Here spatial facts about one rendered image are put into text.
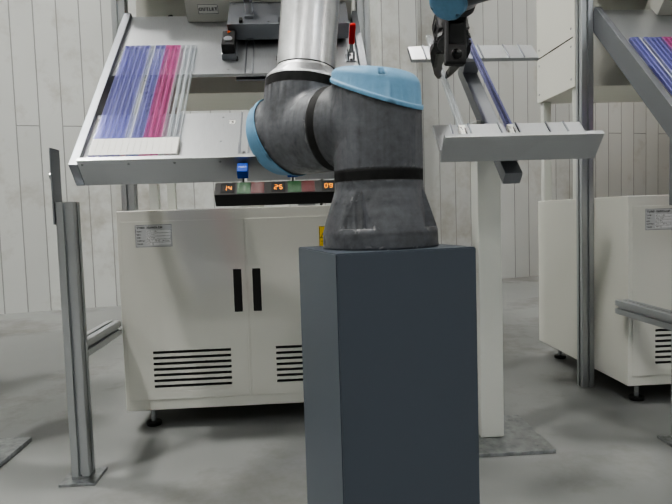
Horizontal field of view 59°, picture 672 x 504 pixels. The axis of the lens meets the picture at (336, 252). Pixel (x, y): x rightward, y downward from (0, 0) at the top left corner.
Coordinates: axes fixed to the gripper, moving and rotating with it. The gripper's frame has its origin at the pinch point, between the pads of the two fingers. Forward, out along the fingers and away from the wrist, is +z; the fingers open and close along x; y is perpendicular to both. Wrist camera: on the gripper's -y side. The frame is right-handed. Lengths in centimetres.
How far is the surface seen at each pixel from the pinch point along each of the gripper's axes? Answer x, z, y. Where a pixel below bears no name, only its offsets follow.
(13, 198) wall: 224, 226, 125
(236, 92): 56, 40, 35
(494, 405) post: -11, 44, -70
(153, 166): 69, 1, -24
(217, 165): 55, 2, -24
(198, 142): 60, 4, -16
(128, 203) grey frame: 89, 49, -2
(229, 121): 53, 5, -8
